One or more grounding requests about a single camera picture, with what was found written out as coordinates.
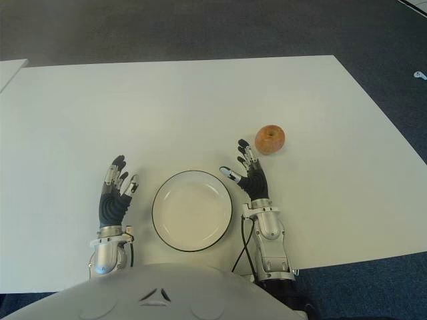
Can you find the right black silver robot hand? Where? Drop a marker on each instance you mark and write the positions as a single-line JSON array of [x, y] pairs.
[[257, 183]]

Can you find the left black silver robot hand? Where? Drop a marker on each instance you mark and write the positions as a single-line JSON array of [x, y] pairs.
[[111, 208]]

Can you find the red yellow apple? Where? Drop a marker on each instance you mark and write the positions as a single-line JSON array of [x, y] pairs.
[[270, 140]]

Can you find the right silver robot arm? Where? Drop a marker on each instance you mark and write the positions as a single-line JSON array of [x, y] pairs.
[[270, 233]]

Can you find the white plate with black rim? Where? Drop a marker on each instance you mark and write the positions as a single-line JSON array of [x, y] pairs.
[[191, 211]]

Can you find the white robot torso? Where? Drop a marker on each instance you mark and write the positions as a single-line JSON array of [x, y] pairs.
[[150, 293]]

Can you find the white neighbouring table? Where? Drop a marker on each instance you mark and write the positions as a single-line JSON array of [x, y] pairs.
[[10, 71]]

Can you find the small white object on floor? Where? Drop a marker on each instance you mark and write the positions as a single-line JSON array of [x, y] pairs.
[[419, 75]]

